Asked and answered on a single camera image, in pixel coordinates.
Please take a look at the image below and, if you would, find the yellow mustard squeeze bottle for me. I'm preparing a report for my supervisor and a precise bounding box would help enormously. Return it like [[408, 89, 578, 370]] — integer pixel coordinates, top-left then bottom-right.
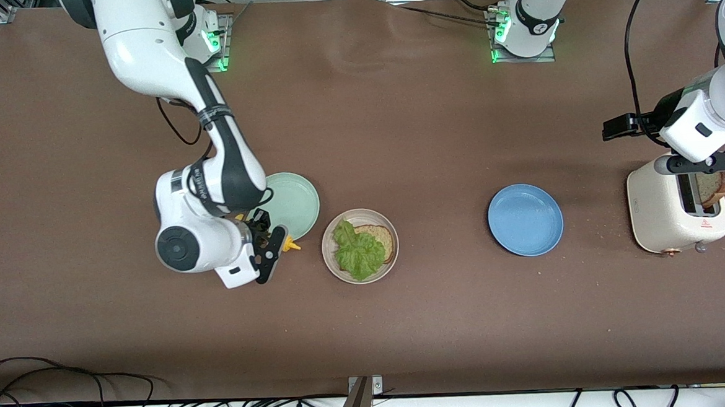
[[233, 210, 303, 256]]

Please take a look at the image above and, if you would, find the green lettuce leaf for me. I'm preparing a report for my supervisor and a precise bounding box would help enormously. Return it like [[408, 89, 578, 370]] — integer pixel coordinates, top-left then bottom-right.
[[330, 217, 388, 284]]

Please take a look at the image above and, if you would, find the brown bread slice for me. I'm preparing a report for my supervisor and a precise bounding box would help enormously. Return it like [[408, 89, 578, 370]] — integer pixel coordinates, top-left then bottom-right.
[[351, 222, 398, 267], [696, 171, 725, 208]]

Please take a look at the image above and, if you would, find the mint green plate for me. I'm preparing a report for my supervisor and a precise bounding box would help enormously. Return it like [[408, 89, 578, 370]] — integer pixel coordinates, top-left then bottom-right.
[[254, 170, 323, 244]]

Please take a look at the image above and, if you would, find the beige plate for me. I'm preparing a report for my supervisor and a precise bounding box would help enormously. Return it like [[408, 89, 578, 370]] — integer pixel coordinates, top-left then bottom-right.
[[320, 207, 402, 287]]

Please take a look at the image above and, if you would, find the blue plate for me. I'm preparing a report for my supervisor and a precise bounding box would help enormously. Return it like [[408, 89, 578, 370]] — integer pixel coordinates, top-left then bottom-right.
[[486, 182, 566, 260]]

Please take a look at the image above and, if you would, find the white toaster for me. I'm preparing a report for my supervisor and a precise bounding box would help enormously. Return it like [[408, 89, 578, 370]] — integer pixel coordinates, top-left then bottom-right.
[[625, 147, 725, 258]]

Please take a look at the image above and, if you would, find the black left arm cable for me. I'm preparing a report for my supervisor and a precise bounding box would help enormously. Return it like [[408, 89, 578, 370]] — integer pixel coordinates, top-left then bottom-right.
[[621, 0, 686, 136]]

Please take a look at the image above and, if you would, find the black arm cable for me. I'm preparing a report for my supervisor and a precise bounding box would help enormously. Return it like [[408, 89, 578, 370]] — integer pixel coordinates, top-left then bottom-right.
[[156, 94, 216, 173], [621, 0, 686, 136]]

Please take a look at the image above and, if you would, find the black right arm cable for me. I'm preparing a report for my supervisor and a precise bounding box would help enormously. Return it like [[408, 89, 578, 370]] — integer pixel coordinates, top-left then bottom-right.
[[156, 94, 216, 173]]

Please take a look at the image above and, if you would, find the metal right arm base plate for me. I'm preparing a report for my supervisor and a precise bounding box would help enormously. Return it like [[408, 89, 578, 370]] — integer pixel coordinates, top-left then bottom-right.
[[203, 12, 236, 73]]

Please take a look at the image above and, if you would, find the thick black base cable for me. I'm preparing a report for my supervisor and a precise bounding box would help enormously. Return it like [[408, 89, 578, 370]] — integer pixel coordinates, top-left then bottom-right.
[[441, 0, 497, 15]]

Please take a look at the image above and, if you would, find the black cable looped on table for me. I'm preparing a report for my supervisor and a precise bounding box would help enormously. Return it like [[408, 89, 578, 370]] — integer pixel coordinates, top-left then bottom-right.
[[0, 348, 170, 407]]

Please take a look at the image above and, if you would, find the thin black base cable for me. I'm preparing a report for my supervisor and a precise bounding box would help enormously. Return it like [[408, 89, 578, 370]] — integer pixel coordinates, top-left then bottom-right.
[[383, 0, 498, 33]]

